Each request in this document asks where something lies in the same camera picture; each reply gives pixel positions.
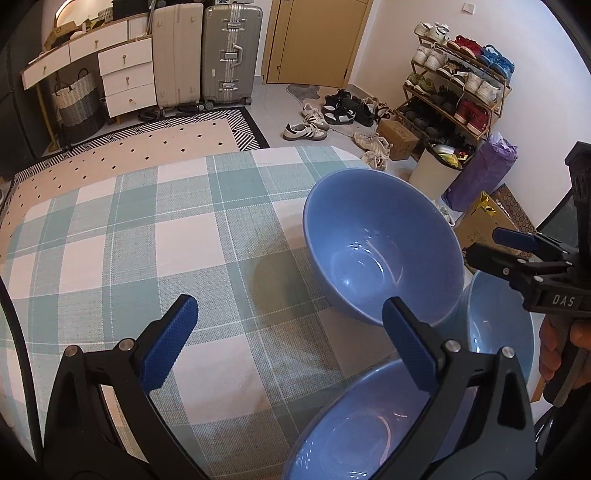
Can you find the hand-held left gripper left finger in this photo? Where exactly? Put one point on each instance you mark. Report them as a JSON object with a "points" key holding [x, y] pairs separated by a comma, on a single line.
{"points": [[171, 346]]}

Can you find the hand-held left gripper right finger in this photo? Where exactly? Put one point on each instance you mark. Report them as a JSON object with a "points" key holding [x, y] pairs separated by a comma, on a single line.
{"points": [[411, 341]]}

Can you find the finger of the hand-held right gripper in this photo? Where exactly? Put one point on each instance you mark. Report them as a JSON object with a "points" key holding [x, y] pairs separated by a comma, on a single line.
{"points": [[512, 237], [489, 261]]}

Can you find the blue bowl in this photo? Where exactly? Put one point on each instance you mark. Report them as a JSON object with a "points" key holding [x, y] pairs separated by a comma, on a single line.
{"points": [[351, 429], [498, 318], [369, 230]]}

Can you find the person's right hand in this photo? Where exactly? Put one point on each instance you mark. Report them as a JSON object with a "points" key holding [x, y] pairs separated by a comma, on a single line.
{"points": [[549, 350]]}

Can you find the patterned cardboard box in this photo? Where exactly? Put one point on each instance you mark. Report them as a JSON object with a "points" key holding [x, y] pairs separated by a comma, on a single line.
{"points": [[475, 230]]}

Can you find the gold wrapper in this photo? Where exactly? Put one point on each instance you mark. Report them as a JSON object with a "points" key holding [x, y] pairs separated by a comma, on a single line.
{"points": [[487, 204]]}

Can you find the purple bag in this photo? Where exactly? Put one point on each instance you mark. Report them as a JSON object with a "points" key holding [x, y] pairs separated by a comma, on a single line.
{"points": [[480, 175]]}

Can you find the teal checked tablecloth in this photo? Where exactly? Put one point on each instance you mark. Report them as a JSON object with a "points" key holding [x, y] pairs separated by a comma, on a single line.
{"points": [[138, 258]]}

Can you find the white trash bin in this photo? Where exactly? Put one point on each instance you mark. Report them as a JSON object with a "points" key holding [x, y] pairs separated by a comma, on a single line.
{"points": [[429, 177]]}

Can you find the gold shoe rack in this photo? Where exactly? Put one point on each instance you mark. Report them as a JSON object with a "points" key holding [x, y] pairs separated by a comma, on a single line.
{"points": [[501, 108]]}

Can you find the small brown cardboard box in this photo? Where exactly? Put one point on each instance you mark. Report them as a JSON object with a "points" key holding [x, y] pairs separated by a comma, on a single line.
{"points": [[399, 138]]}

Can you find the rows of sneakers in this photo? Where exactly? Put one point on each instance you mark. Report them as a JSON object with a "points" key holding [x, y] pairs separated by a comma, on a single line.
{"points": [[461, 83]]}

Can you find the pile of shoes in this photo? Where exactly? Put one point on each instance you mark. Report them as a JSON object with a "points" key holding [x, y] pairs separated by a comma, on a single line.
{"points": [[341, 113]]}

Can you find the grey door mat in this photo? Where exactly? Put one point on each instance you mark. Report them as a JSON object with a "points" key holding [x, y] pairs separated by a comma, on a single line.
{"points": [[304, 94]]}

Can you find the woven laundry basket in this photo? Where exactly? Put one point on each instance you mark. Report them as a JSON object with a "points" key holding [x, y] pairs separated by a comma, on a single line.
{"points": [[78, 106]]}

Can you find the white drawer unit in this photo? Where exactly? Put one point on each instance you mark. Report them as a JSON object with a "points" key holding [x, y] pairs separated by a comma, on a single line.
{"points": [[127, 78]]}

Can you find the dark grey refrigerator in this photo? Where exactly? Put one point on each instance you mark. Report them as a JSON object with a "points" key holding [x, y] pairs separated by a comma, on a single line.
{"points": [[18, 115]]}

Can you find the tan wooden door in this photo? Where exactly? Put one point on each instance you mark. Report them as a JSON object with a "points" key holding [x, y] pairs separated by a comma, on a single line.
{"points": [[314, 41]]}

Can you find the beige suitcase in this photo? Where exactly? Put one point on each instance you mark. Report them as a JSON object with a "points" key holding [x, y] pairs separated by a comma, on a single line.
{"points": [[178, 55]]}

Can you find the silver suitcase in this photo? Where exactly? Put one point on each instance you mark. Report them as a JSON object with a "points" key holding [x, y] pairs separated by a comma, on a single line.
{"points": [[231, 50]]}

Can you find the white dressing table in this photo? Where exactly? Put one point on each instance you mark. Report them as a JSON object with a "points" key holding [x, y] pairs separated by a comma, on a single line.
{"points": [[83, 44]]}

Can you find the open cardboard box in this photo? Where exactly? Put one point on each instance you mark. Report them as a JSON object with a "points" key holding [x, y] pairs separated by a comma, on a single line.
{"points": [[60, 34]]}

